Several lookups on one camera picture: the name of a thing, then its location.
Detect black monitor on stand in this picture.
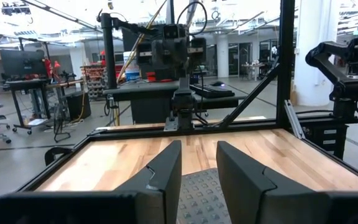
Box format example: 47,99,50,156
0,49,48,79

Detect black control box white labels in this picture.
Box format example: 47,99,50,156
300,116,358,160

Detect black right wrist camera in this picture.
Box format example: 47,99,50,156
162,24,180,40

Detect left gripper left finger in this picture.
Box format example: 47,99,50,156
114,139,183,224

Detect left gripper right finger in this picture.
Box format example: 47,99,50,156
216,140,332,224

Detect silver aluminium extrusion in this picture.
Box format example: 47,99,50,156
283,99,306,139

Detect backlit keyboard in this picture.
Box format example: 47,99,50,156
190,83,236,99

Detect white bucket blue label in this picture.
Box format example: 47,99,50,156
122,50,141,82

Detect black rolling desk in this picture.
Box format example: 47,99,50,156
4,77,84,135

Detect grey side table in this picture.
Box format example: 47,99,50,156
103,79,248,125

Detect small black frame clamp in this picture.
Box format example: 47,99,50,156
44,146,74,167

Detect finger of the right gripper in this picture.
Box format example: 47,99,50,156
173,39,190,68
152,39,169,68

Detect black pole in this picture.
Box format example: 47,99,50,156
97,12,162,90

